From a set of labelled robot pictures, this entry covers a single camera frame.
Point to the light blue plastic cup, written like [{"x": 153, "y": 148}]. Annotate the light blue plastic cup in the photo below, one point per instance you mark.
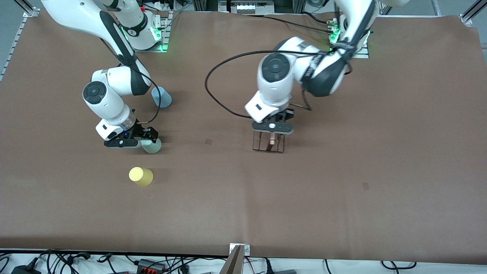
[{"x": 165, "y": 99}]

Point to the white power strip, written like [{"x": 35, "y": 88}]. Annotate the white power strip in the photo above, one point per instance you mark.
[{"x": 247, "y": 7}]

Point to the black power adapter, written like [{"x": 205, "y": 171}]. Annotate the black power adapter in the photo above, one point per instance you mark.
[{"x": 24, "y": 270}]

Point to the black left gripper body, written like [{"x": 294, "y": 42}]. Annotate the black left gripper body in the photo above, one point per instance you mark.
[{"x": 286, "y": 114}]

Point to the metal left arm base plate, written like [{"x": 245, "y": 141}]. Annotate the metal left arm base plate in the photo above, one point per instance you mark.
[{"x": 361, "y": 55}]

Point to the brown table cover sheet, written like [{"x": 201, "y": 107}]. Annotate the brown table cover sheet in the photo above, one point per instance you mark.
[{"x": 266, "y": 198}]

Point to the yellow plastic cup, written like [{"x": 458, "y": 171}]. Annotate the yellow plastic cup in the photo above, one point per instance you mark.
[{"x": 141, "y": 177}]

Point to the aluminium frame rail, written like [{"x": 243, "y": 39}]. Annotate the aluminium frame rail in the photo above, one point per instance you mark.
[
  {"x": 470, "y": 13},
  {"x": 17, "y": 36}
]

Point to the metal post with bracket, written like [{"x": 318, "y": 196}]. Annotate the metal post with bracket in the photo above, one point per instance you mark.
[{"x": 234, "y": 262}]

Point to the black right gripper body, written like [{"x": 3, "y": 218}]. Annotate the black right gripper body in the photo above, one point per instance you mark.
[{"x": 140, "y": 131}]

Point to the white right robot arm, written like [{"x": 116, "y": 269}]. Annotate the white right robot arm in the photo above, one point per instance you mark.
[{"x": 110, "y": 102}]

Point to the black orange connector block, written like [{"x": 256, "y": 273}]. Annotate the black orange connector block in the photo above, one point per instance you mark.
[{"x": 150, "y": 265}]

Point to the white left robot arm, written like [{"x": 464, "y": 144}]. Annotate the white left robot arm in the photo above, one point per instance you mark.
[{"x": 274, "y": 83}]

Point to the pale green plastic cup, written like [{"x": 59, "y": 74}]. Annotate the pale green plastic cup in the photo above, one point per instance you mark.
[{"x": 152, "y": 147}]

